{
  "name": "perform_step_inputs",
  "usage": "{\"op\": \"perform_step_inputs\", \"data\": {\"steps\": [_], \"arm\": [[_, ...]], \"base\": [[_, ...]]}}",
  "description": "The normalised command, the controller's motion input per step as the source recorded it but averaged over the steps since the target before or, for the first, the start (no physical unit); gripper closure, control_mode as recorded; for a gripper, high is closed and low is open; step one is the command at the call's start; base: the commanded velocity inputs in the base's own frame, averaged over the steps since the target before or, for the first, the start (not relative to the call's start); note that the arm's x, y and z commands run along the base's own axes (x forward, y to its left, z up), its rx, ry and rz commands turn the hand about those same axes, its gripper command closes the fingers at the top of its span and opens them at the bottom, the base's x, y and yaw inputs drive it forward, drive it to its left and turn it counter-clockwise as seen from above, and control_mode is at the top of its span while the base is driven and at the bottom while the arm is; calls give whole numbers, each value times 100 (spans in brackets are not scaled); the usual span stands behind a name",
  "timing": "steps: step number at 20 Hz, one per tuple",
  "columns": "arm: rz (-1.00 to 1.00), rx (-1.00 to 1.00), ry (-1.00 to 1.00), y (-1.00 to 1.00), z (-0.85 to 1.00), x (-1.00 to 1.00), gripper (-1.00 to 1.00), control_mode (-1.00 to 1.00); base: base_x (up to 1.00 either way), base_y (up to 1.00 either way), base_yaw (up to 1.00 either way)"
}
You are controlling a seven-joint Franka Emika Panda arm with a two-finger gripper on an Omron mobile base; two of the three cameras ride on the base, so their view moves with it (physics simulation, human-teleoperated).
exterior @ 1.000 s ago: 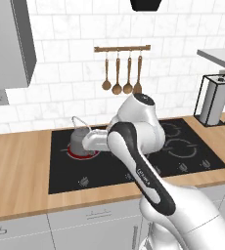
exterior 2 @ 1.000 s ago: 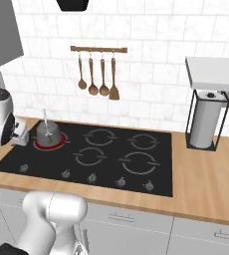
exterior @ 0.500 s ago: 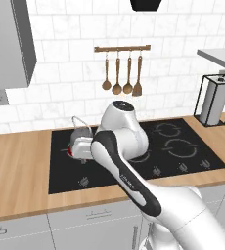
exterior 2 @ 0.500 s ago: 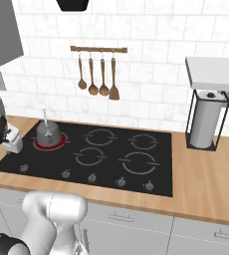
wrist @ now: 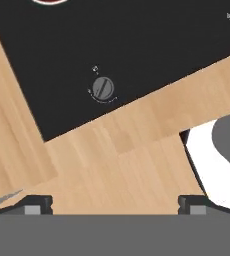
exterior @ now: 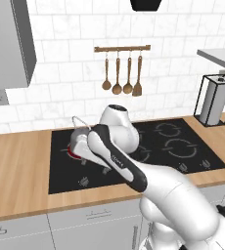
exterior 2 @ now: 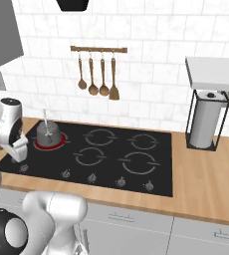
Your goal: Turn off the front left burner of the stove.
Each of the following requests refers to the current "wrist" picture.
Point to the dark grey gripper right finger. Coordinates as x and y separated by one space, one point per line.
192 202

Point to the grey round hob knob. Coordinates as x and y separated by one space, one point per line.
103 88

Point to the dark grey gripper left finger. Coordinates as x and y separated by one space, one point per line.
40 202

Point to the black glass hob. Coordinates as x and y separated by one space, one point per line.
120 43

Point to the white and grey appliance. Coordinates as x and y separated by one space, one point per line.
217 166

